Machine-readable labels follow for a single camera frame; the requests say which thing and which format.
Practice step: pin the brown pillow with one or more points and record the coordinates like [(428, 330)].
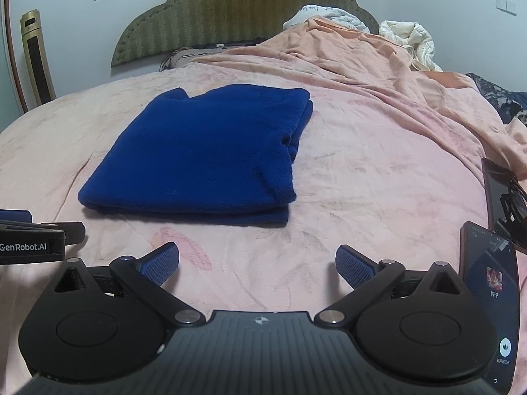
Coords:
[(181, 57)]

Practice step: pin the lit screen smartphone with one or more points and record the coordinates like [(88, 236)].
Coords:
[(490, 317)]

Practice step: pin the white printed quilt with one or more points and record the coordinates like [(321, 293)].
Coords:
[(329, 14)]

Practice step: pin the white light switch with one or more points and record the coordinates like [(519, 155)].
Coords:
[(506, 6)]

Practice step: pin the blue beaded sweater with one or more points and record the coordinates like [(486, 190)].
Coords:
[(197, 152)]

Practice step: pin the dark patterned cloth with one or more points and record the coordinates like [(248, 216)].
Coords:
[(498, 98)]

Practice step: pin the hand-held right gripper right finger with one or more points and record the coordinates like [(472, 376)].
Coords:
[(354, 265)]

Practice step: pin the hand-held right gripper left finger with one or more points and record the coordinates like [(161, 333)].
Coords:
[(158, 265)]

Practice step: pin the cream quilt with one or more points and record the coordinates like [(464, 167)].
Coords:
[(411, 37)]

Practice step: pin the green padded headboard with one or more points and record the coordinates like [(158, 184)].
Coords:
[(226, 8)]

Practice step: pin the dark screen smartphone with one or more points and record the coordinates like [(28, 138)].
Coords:
[(498, 189)]

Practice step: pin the orange blanket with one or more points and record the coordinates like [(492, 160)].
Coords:
[(350, 57)]

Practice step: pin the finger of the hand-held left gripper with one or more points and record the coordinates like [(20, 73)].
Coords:
[(74, 230), (16, 216)]

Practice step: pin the pink blanket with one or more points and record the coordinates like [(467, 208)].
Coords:
[(370, 181)]

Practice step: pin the gold tower fan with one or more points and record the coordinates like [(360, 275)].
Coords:
[(37, 61)]

